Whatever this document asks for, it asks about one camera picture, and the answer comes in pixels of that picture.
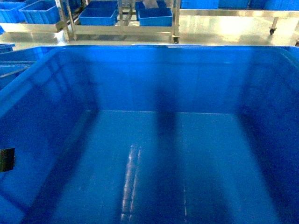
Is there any large blue plastic crate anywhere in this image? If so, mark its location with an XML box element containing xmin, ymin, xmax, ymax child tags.
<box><xmin>0</xmin><ymin>45</ymin><xmax>299</xmax><ymax>224</ymax></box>

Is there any long steel wheeled shelf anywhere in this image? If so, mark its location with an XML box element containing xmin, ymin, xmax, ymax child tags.
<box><xmin>180</xmin><ymin>0</ymin><xmax>299</xmax><ymax>35</ymax></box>

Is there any steel wheeled cart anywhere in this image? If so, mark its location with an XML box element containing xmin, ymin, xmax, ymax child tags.
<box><xmin>54</xmin><ymin>0</ymin><xmax>180</xmax><ymax>44</ymax></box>

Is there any blue crate on cart right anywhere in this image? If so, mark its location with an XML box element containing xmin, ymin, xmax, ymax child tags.
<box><xmin>135</xmin><ymin>0</ymin><xmax>173</xmax><ymax>27</ymax></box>

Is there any blue crate on cart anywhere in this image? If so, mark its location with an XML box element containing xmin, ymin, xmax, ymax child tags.
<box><xmin>135</xmin><ymin>0</ymin><xmax>173</xmax><ymax>27</ymax></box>
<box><xmin>79</xmin><ymin>0</ymin><xmax>118</xmax><ymax>26</ymax></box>

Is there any blue crate on cart left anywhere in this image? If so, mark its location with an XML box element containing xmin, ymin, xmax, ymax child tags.
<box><xmin>79</xmin><ymin>0</ymin><xmax>118</xmax><ymax>26</ymax></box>

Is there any blue crate beside held crate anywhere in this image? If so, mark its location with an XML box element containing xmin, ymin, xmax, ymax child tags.
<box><xmin>0</xmin><ymin>43</ymin><xmax>54</xmax><ymax>90</ymax></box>

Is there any blue crate far left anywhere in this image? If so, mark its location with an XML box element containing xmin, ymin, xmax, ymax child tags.
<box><xmin>0</xmin><ymin>0</ymin><xmax>60</xmax><ymax>24</ymax></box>

